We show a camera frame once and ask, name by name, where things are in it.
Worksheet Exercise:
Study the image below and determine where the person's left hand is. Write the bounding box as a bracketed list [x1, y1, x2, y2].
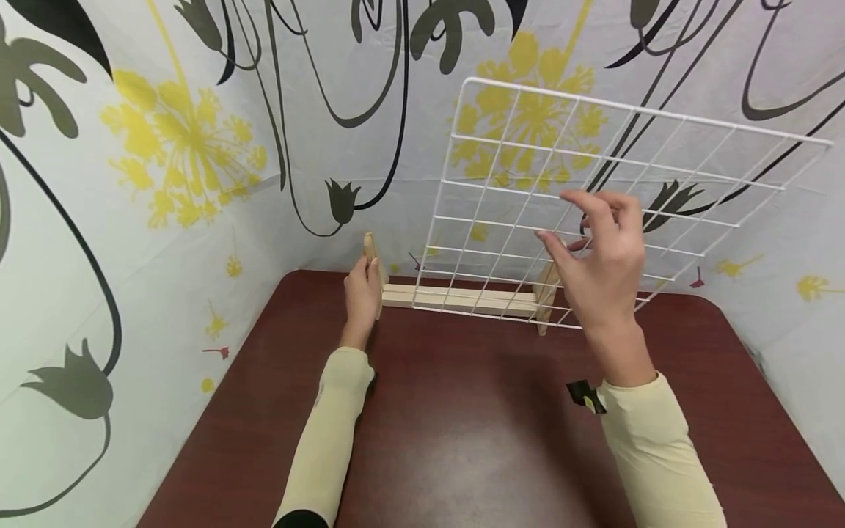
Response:
[343, 254, 383, 351]

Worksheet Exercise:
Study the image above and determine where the person's right hand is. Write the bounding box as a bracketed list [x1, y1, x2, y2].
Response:
[535, 189, 657, 387]

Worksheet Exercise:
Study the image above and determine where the light wooden stand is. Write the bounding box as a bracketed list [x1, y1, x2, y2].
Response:
[363, 232, 568, 337]

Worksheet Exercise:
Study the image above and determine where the white wire grid panel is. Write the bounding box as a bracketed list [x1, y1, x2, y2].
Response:
[412, 77, 834, 330]

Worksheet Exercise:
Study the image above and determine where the person's right forearm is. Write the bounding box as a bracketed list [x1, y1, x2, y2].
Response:
[597, 326, 728, 528]

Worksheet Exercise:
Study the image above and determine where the person's left forearm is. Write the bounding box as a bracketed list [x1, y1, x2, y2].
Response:
[272, 323, 376, 528]

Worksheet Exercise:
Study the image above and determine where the black wrist band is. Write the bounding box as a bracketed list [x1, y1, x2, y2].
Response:
[566, 379, 607, 415]

